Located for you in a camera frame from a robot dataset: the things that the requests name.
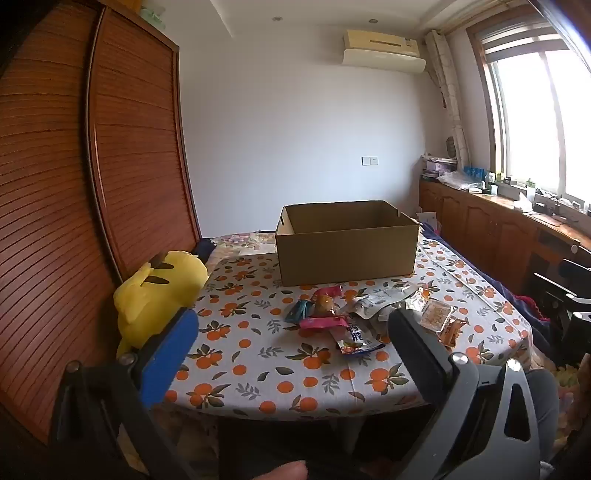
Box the pink floral cloth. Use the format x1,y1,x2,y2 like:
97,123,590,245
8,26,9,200
208,232,278,259

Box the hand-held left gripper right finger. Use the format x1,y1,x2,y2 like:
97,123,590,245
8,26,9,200
387,308,541,480

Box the brown cardboard box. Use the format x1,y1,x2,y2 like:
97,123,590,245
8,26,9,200
275,200,421,287

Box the yellow plush toy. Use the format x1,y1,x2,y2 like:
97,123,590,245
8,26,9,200
114,250,209,356

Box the orange fruit print tablecloth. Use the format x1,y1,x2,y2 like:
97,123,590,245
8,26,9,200
164,240,532,422

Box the wall air conditioner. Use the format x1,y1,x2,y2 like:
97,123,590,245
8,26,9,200
342,29,426,73

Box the dark blue cloth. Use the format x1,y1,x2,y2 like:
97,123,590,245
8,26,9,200
191,237,218,261

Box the long wooden cabinet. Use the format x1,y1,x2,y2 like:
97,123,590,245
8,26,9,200
419,178,591,296

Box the long pink snack packet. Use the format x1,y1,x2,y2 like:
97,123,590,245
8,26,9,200
299,315,351,337

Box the white patterned curtain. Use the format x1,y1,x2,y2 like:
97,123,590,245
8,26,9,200
425,30,469,169

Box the wooden framed window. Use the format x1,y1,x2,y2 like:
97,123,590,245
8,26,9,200
466,0,591,204

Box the teal snack packet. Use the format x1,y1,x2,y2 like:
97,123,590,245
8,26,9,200
284,299,311,324

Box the clear sesame candy packet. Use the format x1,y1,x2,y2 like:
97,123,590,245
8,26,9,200
422,298,455,333

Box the clear plastic bag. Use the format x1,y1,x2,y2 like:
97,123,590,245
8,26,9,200
436,171,483,191

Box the black chair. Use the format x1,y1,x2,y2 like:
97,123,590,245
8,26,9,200
533,258,591,342

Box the wooden louvered wardrobe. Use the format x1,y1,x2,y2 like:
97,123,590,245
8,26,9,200
0,0,202,444

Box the blue white snack packet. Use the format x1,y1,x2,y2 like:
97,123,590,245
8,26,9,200
335,323,386,356

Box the red knitted cloth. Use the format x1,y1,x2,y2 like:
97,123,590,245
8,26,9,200
508,286,550,324

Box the person's left hand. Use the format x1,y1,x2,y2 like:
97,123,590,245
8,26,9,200
256,460,309,480

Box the orange snack packet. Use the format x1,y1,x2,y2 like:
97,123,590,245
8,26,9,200
441,318,472,347

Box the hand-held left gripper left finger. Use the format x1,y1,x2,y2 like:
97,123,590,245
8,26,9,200
51,307,200,480

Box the pink brown snack packet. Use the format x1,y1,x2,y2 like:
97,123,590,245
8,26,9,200
310,285,345,317

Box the white red snack packet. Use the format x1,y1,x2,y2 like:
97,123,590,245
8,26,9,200
353,284,419,321

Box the stack of purple boxes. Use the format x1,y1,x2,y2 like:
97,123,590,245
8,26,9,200
421,154,458,178

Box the person's grey trouser leg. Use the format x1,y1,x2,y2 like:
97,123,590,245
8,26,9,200
522,369,561,462

